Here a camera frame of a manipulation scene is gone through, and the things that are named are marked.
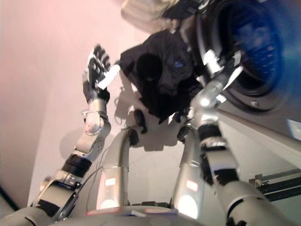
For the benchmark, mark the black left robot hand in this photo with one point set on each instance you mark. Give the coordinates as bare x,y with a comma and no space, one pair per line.
96,70

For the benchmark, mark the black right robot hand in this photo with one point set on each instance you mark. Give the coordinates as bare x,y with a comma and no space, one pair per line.
217,68

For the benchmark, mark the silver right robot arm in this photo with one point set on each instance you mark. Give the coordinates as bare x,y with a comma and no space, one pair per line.
211,117

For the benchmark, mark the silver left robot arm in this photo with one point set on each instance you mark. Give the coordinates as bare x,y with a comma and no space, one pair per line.
94,127

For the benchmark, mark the dark grey washing machine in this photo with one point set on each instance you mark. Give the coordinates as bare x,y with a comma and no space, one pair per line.
258,58

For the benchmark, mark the black clothes pile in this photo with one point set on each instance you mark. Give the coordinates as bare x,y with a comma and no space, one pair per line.
160,77

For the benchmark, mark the white machine base plinth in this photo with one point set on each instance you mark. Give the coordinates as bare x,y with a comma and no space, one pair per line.
258,150

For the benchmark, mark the black left robot foot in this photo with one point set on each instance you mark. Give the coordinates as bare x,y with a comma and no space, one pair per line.
140,121

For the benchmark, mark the black robot foot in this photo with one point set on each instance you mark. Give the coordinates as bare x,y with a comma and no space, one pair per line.
140,121
184,131

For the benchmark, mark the black right robot foot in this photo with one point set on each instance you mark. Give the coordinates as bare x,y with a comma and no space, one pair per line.
184,131

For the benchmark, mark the blue-edged washer instruction sticker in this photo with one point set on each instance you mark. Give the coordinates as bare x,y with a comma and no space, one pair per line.
295,128

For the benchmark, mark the silver left robot leg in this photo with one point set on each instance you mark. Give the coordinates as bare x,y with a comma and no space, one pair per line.
113,169

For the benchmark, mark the silver robot leg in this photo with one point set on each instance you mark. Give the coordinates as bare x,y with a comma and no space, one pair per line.
113,169
190,169

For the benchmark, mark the silver right robot leg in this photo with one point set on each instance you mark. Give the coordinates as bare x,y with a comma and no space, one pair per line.
190,169

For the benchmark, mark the grey robot torso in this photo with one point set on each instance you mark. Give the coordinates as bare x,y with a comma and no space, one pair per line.
117,217

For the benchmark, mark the black metal frame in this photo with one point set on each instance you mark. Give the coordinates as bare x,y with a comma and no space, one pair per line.
275,183

